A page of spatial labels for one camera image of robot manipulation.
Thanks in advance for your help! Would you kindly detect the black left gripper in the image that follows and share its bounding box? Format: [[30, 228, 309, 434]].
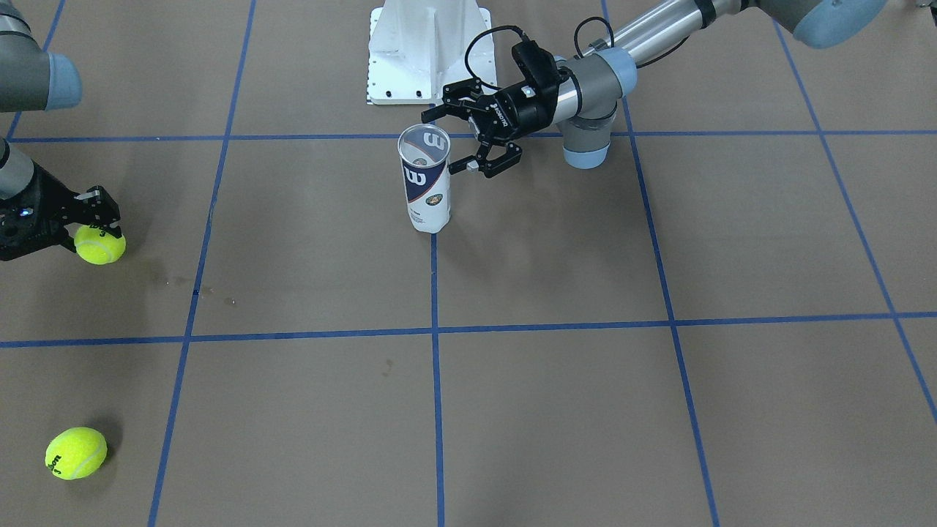
[[421, 79, 560, 178]]

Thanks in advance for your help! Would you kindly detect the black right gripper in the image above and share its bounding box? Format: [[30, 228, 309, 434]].
[[1, 165, 122, 261]]

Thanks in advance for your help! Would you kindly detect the yellow Wilson tennis ball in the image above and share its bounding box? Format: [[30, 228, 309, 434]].
[[74, 225, 127, 266]]

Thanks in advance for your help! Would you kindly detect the clear tennis ball can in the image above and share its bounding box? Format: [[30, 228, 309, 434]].
[[397, 124, 451, 234]]

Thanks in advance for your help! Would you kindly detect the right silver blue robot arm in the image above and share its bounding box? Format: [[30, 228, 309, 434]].
[[1, 1, 127, 266]]

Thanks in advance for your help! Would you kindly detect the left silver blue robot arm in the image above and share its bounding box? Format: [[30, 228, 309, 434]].
[[422, 1, 885, 178]]

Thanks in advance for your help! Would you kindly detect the black camera cable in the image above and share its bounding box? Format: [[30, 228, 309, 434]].
[[464, 16, 660, 85]]

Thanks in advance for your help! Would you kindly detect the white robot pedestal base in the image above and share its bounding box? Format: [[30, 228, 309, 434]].
[[366, 1, 496, 105]]

